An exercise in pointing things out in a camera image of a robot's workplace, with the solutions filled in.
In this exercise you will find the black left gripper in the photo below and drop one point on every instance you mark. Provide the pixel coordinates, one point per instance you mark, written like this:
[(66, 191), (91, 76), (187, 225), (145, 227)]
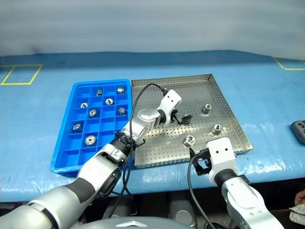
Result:
[(176, 115)]

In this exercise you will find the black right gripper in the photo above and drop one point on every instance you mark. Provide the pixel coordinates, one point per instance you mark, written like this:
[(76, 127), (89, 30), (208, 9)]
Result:
[(202, 167)]

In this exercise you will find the knurled metal roller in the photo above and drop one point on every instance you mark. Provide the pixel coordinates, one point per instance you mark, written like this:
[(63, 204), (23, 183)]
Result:
[(108, 101), (189, 140), (216, 129), (120, 90), (206, 108), (84, 105), (76, 127), (121, 110), (93, 112), (90, 140)]

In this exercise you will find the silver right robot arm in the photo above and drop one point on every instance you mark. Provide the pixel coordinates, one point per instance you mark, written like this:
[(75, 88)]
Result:
[(243, 198)]

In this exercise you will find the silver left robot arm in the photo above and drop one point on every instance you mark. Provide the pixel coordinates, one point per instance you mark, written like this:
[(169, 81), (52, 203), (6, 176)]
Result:
[(140, 121)]

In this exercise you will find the perforated steel tray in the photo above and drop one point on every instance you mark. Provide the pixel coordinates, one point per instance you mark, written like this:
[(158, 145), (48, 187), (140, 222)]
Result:
[(202, 90)]

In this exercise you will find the blue plastic compartment tray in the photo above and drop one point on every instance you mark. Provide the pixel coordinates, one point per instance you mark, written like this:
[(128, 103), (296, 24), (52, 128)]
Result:
[(71, 148)]

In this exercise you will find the bystander bare hand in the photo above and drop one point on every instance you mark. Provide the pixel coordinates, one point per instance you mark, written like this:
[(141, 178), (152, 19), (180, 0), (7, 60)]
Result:
[(300, 198)]

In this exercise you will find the grey rounded cylinder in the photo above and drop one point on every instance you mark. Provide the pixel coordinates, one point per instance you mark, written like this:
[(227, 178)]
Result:
[(182, 210)]

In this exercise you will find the silver robot torso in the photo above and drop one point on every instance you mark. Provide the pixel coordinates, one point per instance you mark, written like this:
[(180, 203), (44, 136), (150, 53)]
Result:
[(133, 224)]

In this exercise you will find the black remote controller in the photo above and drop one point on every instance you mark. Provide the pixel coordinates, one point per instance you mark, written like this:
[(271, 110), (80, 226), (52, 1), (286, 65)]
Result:
[(299, 131)]

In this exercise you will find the white patterned cloth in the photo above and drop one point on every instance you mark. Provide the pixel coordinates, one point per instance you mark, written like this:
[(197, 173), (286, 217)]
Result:
[(297, 215)]

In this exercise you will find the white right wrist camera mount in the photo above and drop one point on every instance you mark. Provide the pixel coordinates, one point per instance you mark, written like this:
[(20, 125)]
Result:
[(220, 152)]

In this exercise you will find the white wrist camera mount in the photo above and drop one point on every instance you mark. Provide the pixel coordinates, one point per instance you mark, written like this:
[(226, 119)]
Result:
[(220, 152), (170, 99)]

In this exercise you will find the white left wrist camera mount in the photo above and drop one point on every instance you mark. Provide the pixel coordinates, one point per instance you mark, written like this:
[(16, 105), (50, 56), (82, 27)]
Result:
[(170, 99)]

